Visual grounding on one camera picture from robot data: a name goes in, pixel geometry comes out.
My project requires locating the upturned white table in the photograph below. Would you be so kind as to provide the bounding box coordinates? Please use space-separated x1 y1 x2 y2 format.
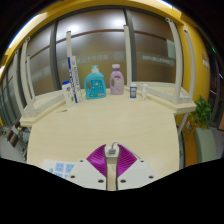
11 30 84 128
123 18 198 116

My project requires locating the dark glass door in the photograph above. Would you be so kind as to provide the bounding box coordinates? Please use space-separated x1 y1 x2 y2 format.
208 56 224 129

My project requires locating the tall blue and white box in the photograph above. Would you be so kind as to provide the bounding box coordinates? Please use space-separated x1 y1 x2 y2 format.
67 55 84 104

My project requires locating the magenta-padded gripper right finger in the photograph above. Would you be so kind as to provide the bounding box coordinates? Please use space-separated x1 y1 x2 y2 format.
115 143 157 191

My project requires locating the pale green chair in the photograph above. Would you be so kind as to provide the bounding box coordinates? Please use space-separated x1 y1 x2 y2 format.
194 127 218 164

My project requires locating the purple detergent bottle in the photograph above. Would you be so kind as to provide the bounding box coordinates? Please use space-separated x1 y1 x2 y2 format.
109 63 125 96

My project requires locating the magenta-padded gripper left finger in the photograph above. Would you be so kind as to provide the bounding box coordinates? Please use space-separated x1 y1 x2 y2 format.
66 143 108 188

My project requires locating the blue detergent bottle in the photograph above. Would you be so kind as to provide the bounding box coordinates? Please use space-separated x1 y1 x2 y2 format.
83 65 108 100

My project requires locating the green potted plant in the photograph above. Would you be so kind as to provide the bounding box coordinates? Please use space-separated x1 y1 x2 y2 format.
187 95 214 132

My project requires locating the small white bottle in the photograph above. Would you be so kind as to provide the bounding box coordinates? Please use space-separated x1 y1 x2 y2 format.
141 83 149 101

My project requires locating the white bottle with blue cap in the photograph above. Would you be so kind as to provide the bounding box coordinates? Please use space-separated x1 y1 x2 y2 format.
61 80 77 108

